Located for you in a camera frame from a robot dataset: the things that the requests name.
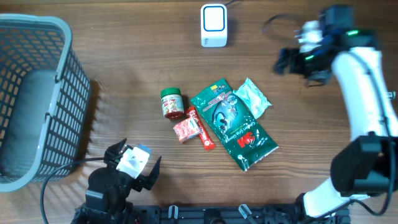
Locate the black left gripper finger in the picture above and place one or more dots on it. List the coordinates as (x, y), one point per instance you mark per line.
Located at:
(151, 179)
(114, 152)

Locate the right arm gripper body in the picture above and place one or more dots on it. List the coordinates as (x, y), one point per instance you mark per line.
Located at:
(314, 63)

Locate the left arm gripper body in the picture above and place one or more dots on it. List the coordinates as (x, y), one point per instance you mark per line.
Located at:
(126, 179)

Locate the light green wipes packet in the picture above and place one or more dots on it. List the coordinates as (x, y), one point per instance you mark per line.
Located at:
(253, 98)

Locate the red tissue packet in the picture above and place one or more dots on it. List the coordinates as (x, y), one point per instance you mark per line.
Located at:
(186, 129)

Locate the red Nescafe coffee stick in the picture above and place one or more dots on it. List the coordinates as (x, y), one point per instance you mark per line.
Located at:
(207, 142)

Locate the green 3M gloves package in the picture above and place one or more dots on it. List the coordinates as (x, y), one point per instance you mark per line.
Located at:
(242, 136)

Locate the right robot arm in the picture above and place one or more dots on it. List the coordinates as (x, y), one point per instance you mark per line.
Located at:
(367, 166)

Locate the white barcode scanner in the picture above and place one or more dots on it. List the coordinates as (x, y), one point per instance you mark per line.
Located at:
(214, 25)

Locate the green lid spice jar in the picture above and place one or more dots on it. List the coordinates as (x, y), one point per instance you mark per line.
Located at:
(172, 103)

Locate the grey plastic shopping basket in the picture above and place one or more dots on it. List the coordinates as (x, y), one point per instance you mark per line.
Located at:
(45, 94)

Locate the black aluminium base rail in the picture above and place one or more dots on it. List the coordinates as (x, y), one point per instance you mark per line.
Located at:
(208, 215)

